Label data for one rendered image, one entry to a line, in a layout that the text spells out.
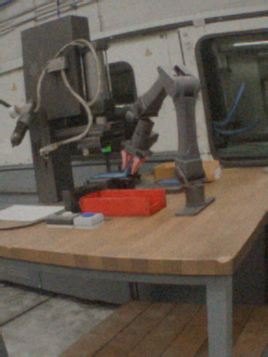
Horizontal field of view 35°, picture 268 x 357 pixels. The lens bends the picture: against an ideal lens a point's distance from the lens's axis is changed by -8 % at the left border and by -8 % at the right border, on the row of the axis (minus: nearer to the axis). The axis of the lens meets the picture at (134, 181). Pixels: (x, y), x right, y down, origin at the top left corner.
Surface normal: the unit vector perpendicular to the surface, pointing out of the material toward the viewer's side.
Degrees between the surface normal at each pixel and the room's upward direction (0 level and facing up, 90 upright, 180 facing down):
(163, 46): 90
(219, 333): 90
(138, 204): 90
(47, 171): 90
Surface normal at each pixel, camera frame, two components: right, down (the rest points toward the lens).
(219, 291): -0.46, 0.21
